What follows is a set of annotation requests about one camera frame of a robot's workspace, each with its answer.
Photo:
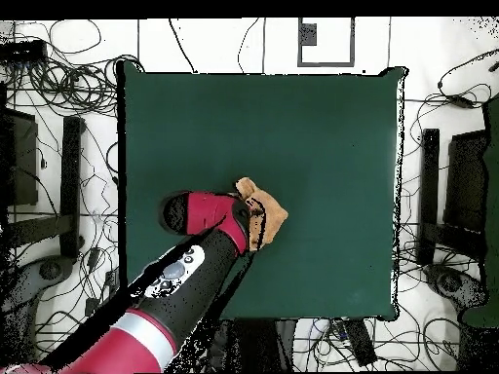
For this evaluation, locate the tan terry towel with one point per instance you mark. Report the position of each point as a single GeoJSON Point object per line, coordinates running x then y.
{"type": "Point", "coordinates": [275, 214]}

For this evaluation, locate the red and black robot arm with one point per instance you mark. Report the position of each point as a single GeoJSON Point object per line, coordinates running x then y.
{"type": "Point", "coordinates": [210, 212]}

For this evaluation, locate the dark green table cloth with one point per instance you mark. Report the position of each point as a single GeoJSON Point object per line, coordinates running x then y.
{"type": "Point", "coordinates": [331, 156]}

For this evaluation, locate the black power strip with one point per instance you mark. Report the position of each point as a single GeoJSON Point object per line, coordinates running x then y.
{"type": "Point", "coordinates": [112, 282]}
{"type": "Point", "coordinates": [360, 343]}
{"type": "Point", "coordinates": [23, 50]}

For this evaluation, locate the small black power adapter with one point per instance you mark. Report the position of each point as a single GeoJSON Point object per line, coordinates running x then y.
{"type": "Point", "coordinates": [91, 306]}
{"type": "Point", "coordinates": [93, 257]}

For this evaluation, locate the black T-shaped stand base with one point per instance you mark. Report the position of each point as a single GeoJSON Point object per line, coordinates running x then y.
{"type": "Point", "coordinates": [429, 175]}
{"type": "Point", "coordinates": [72, 175]}

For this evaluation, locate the small gray square box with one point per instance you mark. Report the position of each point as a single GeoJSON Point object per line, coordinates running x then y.
{"type": "Point", "coordinates": [308, 35]}

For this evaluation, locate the gray stand base black knob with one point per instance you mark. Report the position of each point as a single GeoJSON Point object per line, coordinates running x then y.
{"type": "Point", "coordinates": [452, 282]}
{"type": "Point", "coordinates": [27, 284]}

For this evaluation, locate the black rectangular box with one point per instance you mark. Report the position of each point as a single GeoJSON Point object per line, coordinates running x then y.
{"type": "Point", "coordinates": [23, 156]}
{"type": "Point", "coordinates": [466, 179]}

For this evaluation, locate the dark green fabric sheet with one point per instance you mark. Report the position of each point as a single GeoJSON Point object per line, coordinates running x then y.
{"type": "Point", "coordinates": [493, 194]}

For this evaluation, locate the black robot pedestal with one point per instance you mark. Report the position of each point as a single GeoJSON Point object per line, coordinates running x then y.
{"type": "Point", "coordinates": [261, 343]}

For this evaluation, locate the gray square frame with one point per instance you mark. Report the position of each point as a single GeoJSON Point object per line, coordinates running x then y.
{"type": "Point", "coordinates": [326, 64]}

